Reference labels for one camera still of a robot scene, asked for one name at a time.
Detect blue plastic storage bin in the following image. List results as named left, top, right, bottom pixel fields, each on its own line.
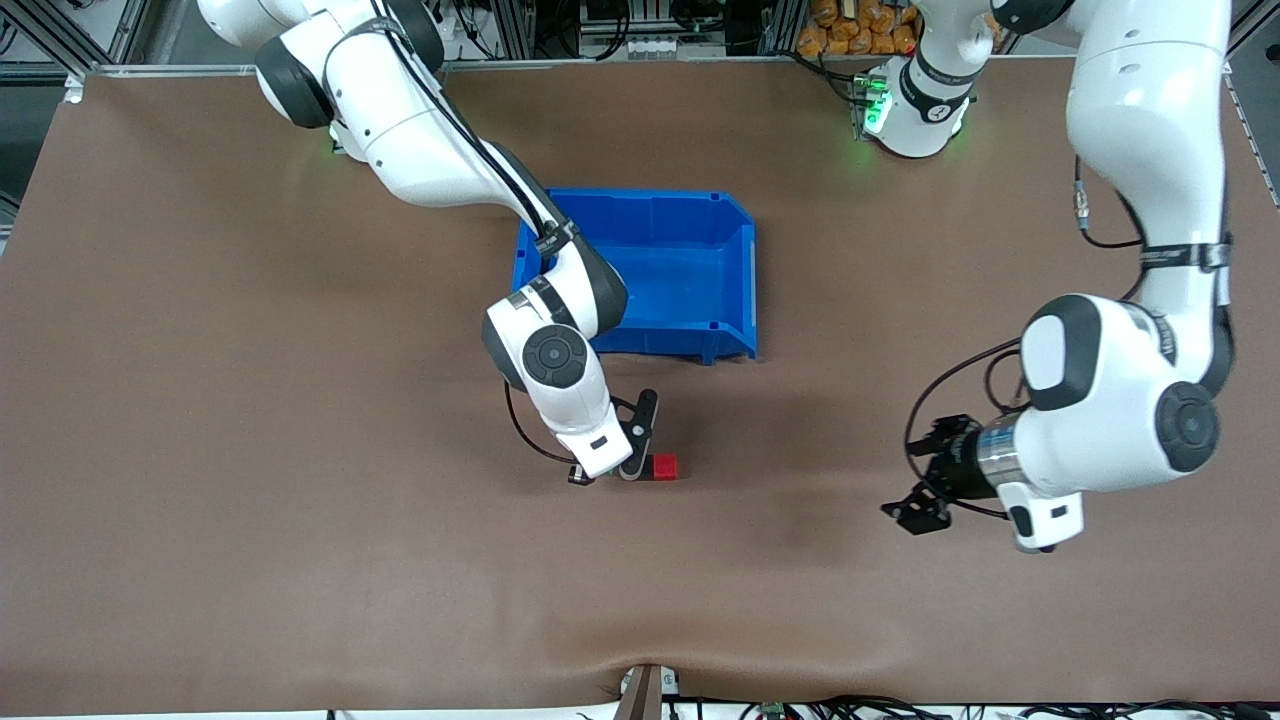
left=512, top=187, right=759, bottom=366

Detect brown grey edge clamp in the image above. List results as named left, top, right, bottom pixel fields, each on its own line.
left=615, top=663, right=681, bottom=720

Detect orange snack bags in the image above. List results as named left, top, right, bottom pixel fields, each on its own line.
left=797, top=0, right=921, bottom=56

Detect white power strip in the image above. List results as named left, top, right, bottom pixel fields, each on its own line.
left=440, top=10, right=483, bottom=53

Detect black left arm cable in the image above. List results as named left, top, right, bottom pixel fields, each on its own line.
left=903, top=155, right=1146, bottom=521

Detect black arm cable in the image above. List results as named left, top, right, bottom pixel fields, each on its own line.
left=903, top=155, right=1146, bottom=521
left=370, top=0, right=593, bottom=488

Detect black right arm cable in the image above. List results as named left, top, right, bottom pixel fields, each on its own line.
left=370, top=0, right=593, bottom=488

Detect white perforated side rail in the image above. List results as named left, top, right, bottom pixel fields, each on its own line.
left=1226, top=75, right=1280, bottom=209

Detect silver table edge rail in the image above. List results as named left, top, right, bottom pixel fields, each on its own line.
left=85, top=55, right=866, bottom=77

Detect aluminium frame post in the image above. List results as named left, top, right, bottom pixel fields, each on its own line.
left=485, top=0, right=538, bottom=58

